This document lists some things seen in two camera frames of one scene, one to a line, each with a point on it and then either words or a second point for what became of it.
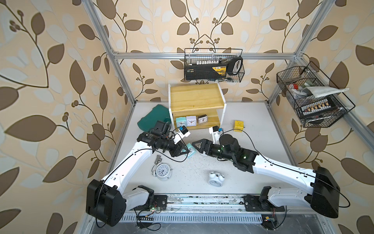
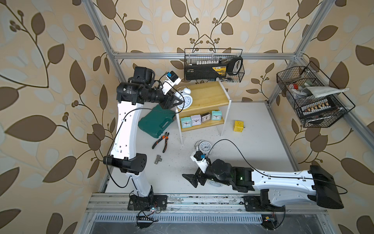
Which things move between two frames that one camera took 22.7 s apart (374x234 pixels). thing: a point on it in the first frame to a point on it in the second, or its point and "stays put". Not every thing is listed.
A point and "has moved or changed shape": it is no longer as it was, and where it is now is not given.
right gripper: [203, 146] to [192, 178]
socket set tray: [317, 107] stays put
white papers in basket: [320, 91] stays put
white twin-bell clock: [162, 171] to [183, 93]
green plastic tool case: [159, 112] stays put
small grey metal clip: [158, 158] stays put
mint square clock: [191, 149] to [216, 115]
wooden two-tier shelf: [198, 106] stays put
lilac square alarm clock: [191, 121] has moved or changed shape
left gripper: [179, 148] to [172, 98]
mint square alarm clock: [180, 121] has moved or changed shape
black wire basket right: [316, 101] stays put
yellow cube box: [238, 125] stays put
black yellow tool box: [212, 71] stays put
